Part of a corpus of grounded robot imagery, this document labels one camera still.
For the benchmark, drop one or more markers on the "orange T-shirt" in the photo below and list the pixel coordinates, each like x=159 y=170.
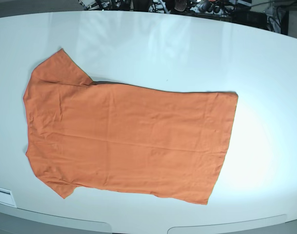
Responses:
x=124 y=138

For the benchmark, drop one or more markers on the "black equipment box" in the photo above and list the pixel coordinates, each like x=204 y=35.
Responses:
x=278 y=23

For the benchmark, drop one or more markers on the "white label sticker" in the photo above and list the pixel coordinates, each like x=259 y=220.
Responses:
x=6 y=198

